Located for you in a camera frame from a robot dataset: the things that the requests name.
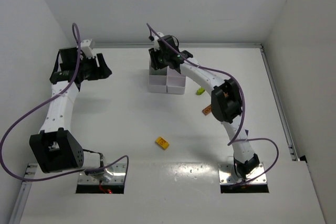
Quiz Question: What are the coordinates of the lime lego brick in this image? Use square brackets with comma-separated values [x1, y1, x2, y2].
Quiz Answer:
[196, 88, 205, 95]

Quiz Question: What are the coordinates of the orange-brown long lego brick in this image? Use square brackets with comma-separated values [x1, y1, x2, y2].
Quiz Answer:
[202, 105, 212, 115]

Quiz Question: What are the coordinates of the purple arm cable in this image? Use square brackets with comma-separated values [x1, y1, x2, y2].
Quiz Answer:
[146, 23, 279, 188]
[0, 23, 130, 182]

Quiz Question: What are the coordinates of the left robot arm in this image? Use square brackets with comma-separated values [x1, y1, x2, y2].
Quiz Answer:
[29, 40, 112, 173]

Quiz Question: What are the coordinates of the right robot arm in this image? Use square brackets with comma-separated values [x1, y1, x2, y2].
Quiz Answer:
[149, 34, 260, 180]

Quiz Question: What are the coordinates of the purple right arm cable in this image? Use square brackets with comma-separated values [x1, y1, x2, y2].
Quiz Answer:
[146, 23, 279, 188]

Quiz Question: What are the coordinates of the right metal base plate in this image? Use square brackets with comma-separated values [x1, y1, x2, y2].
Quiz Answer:
[218, 163, 268, 185]

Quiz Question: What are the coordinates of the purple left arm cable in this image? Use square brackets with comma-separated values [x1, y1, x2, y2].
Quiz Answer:
[0, 23, 130, 182]

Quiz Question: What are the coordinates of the yellow lego brick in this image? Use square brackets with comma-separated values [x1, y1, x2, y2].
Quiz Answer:
[155, 137, 170, 150]

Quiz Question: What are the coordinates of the white compartment container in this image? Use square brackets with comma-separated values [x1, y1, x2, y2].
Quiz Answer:
[148, 65, 186, 94]

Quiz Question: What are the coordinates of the metal base plate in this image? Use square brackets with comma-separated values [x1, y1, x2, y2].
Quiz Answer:
[218, 163, 268, 185]
[78, 163, 127, 186]

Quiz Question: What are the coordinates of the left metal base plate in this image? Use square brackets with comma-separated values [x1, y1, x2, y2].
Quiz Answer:
[78, 163, 127, 186]

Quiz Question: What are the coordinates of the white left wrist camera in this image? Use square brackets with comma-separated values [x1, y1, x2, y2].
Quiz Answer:
[80, 39, 95, 59]

